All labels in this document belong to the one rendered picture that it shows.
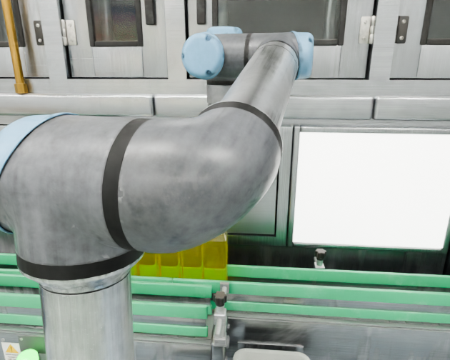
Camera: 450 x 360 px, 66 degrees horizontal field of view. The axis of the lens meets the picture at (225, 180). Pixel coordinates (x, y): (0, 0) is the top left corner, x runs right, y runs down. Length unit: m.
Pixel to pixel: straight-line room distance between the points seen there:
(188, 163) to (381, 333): 0.79
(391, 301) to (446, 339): 0.15
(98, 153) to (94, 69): 0.76
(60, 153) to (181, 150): 0.10
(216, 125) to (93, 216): 0.12
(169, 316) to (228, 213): 0.58
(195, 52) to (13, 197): 0.40
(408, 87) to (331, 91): 0.18
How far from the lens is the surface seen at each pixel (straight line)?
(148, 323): 0.87
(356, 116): 0.93
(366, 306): 0.94
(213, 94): 0.74
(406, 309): 0.98
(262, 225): 0.98
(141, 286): 0.90
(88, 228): 0.29
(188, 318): 0.84
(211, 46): 0.61
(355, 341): 0.98
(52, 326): 0.38
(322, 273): 0.96
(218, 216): 0.27
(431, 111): 0.99
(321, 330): 0.94
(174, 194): 0.25
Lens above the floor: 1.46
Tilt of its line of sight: 18 degrees down
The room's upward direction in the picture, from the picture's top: straight up
